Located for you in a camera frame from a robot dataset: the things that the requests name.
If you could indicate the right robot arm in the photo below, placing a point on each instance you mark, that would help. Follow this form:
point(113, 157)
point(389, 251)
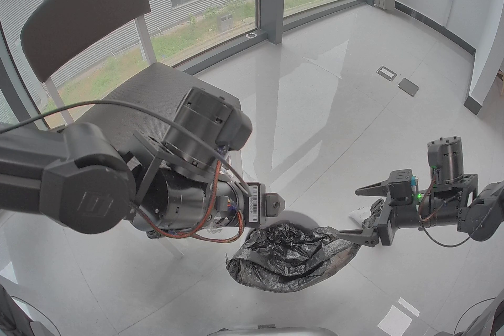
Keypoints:
point(484, 216)

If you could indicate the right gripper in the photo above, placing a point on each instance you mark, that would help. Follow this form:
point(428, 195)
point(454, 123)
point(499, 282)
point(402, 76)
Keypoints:
point(401, 216)

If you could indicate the grey chair with white legs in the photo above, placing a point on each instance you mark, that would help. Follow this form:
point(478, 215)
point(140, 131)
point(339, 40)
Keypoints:
point(78, 11)

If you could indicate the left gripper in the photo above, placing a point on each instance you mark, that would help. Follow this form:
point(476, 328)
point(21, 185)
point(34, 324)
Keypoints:
point(271, 204)

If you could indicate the black plastic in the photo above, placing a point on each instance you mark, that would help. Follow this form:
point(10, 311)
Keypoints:
point(374, 210)

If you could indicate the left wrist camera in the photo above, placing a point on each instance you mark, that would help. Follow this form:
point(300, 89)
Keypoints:
point(238, 129)

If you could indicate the white wrapper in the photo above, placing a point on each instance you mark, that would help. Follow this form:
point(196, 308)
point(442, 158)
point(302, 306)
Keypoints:
point(359, 214)

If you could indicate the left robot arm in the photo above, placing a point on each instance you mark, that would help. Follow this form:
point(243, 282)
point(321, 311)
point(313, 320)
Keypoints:
point(78, 184)

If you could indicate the black plastic bag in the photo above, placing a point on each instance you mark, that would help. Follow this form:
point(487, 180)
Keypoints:
point(291, 255)

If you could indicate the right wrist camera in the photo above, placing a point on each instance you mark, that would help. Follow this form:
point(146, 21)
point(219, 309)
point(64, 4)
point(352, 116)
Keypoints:
point(399, 184)

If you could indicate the white trash bin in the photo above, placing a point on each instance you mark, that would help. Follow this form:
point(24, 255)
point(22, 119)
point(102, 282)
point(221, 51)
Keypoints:
point(299, 217)

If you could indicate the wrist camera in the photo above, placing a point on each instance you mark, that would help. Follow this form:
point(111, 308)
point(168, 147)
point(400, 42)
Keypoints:
point(399, 184)
point(238, 129)

